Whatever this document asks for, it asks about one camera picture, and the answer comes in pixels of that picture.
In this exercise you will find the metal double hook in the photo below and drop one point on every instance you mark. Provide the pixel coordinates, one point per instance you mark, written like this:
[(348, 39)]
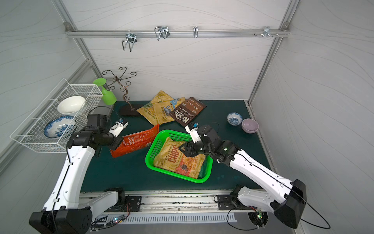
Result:
[(129, 41)]

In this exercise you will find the gold chips bag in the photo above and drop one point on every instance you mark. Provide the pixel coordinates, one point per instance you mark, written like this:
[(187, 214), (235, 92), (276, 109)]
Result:
[(161, 96)]

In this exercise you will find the small metal hook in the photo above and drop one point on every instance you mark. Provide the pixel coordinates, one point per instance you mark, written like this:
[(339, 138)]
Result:
[(195, 32)]

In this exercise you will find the blue floral ceramic bowl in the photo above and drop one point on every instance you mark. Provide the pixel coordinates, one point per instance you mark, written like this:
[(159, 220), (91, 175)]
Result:
[(234, 119)]

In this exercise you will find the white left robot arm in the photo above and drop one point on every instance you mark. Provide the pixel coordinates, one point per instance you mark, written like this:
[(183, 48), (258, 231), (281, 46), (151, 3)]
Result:
[(62, 213)]

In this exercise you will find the yellow blue chips bag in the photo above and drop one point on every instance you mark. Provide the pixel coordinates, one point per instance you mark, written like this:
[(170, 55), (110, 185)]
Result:
[(158, 113)]

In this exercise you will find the green plastic goblet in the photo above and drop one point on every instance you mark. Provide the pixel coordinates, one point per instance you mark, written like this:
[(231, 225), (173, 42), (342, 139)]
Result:
[(108, 96)]

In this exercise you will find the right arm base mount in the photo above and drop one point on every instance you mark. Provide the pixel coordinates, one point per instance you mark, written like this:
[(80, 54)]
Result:
[(228, 202)]

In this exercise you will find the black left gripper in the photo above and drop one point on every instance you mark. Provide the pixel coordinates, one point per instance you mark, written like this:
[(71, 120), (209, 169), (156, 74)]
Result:
[(116, 142)]

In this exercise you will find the red white chips bag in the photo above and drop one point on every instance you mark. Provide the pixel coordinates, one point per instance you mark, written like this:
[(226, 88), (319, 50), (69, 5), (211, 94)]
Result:
[(135, 142)]

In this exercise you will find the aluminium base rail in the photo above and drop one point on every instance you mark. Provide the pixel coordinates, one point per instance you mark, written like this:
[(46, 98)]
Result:
[(194, 205)]

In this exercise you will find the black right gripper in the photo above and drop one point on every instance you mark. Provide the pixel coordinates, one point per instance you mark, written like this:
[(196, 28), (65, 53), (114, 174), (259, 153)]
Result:
[(195, 146)]

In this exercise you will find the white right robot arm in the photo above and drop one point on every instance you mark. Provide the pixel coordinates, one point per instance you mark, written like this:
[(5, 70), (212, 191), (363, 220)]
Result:
[(286, 199)]

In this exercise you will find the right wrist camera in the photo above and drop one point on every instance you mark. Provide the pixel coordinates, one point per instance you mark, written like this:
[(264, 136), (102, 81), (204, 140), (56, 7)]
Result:
[(192, 129)]

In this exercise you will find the white wire wall basket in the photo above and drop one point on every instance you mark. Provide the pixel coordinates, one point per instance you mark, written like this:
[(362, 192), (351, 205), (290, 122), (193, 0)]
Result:
[(30, 132)]

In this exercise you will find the green plastic basket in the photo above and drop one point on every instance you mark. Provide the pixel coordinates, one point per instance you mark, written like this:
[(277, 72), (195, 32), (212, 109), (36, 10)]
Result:
[(176, 136)]

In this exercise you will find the lilac ceramic bowl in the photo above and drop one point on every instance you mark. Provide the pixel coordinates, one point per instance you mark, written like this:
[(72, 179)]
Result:
[(249, 126)]

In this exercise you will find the white bowl in rack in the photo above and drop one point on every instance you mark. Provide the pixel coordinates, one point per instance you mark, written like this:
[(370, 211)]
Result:
[(71, 105)]

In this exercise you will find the blue floral plate in rack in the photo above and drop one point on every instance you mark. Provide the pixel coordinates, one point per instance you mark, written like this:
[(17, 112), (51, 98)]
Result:
[(59, 126)]

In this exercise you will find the aluminium corner frame post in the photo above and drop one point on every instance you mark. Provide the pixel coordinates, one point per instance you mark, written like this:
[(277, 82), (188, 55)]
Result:
[(284, 26)]

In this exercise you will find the aluminium top rail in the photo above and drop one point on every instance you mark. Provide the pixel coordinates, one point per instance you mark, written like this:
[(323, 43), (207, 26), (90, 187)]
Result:
[(150, 34)]

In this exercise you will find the metal loop hook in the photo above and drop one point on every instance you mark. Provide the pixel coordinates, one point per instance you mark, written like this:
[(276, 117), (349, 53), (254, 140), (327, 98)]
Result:
[(161, 32)]

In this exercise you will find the tan kettle cooked chips bag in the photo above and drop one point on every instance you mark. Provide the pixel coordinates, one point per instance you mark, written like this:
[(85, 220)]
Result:
[(170, 158)]

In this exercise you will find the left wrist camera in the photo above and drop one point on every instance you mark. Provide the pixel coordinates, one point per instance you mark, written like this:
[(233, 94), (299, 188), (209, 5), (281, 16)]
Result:
[(118, 127)]

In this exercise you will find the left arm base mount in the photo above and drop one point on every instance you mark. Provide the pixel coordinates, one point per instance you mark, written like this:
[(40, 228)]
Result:
[(130, 203)]

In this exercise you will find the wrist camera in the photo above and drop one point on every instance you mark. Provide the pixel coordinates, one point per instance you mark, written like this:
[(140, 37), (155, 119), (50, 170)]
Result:
[(118, 127), (192, 129)]

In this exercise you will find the metal clamp hook right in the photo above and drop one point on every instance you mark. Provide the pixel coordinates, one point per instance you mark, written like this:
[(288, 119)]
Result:
[(266, 34)]

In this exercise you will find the brown Kettle sea salt bag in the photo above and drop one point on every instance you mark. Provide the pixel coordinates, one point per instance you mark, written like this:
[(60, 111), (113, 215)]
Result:
[(187, 111)]

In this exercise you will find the brown metal scroll stand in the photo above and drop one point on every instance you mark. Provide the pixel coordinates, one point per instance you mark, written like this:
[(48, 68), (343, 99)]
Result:
[(127, 109)]

